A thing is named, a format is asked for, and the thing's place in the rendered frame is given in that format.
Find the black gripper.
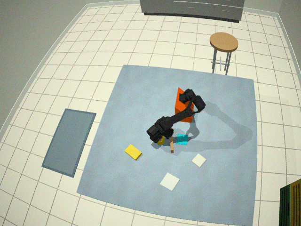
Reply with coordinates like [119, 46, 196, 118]
[150, 131, 162, 143]

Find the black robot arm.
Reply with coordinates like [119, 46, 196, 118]
[146, 89, 206, 139]

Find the yellow flat block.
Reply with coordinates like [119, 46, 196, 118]
[125, 145, 142, 160]

